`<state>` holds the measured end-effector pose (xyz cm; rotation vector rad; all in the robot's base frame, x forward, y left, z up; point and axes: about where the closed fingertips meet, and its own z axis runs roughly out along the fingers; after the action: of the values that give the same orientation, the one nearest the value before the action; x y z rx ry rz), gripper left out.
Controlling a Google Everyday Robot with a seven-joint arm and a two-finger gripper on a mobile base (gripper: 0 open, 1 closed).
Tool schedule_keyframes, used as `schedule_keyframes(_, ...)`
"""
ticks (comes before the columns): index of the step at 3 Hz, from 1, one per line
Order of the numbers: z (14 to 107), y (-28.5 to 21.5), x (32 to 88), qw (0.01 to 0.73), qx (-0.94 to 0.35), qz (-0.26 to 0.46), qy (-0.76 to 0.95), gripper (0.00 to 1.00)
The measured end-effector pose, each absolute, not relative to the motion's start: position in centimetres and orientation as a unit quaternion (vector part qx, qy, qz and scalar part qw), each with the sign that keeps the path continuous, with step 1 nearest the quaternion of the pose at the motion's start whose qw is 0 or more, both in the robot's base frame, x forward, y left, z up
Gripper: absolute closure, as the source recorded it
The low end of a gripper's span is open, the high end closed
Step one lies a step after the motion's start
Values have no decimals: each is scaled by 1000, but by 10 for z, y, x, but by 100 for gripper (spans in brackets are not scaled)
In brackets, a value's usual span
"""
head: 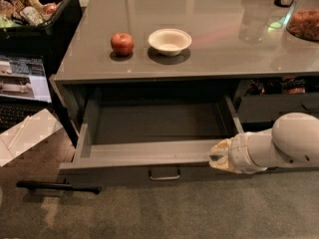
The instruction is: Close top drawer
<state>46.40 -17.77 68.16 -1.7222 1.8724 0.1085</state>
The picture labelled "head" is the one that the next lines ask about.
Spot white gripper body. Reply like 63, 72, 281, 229
228, 132, 265, 174

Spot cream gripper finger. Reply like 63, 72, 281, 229
209, 154, 231, 170
210, 138, 232, 156

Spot grey drawer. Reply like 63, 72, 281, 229
237, 93, 319, 123
60, 97, 242, 186

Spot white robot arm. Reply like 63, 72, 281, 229
209, 113, 319, 174

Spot chip bags in drawer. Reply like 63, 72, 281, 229
246, 76, 306, 95

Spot grey drawer cabinet counter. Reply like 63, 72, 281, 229
49, 0, 319, 184

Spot white paper bowl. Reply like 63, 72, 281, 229
149, 29, 192, 57

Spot red apple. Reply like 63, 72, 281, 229
111, 32, 135, 57

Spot glass jar of snacks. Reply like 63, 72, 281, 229
286, 0, 319, 42

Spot black floor bar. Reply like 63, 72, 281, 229
16, 180, 102, 194

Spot white paper sheet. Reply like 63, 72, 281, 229
0, 109, 63, 166

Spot open laptop computer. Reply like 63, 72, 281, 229
0, 55, 53, 132

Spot black bin of snacks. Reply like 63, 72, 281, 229
0, 0, 82, 60

